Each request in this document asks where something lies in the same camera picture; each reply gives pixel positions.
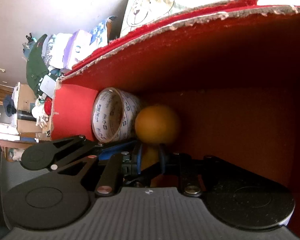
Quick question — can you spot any red stuffed toy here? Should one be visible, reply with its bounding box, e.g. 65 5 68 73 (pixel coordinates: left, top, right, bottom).
43 97 54 114

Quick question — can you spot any white rounded square card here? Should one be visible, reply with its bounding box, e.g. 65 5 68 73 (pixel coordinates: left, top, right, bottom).
38 76 56 98

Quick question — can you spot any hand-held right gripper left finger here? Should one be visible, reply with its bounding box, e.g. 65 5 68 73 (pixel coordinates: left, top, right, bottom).
57 142 143 197

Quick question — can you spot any dark blue cloth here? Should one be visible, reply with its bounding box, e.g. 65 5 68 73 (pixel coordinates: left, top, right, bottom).
3 96 17 117

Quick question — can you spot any clear packing tape roll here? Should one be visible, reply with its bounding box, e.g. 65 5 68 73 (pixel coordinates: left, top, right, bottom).
91 87 147 143

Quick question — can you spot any crumpled white paper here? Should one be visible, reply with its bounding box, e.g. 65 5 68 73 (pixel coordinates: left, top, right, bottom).
43 34 73 68

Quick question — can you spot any purple tissue pack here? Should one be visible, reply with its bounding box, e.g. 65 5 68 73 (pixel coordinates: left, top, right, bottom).
62 29 93 71

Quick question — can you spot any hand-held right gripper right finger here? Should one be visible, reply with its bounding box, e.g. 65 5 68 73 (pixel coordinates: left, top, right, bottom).
159 144 243 197

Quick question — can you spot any light green printed bedsheet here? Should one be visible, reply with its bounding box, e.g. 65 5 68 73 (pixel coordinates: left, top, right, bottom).
120 0 300 39

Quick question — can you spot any brown cardboard carton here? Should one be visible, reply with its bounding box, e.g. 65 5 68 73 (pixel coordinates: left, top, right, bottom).
15 84 53 141

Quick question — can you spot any blue checkered cloth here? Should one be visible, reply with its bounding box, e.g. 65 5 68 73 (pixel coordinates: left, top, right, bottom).
90 16 118 48

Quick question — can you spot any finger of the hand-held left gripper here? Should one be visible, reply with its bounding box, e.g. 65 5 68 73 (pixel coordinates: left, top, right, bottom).
50 134 138 172

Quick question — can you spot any red cardboard box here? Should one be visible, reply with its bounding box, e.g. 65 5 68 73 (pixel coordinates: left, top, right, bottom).
50 0 300 240

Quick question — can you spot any yellow-brown gourd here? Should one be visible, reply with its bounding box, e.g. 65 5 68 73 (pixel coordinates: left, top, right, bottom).
134 105 182 173

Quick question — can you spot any teal plastic tool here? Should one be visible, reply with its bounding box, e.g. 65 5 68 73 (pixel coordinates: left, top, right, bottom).
22 32 42 55

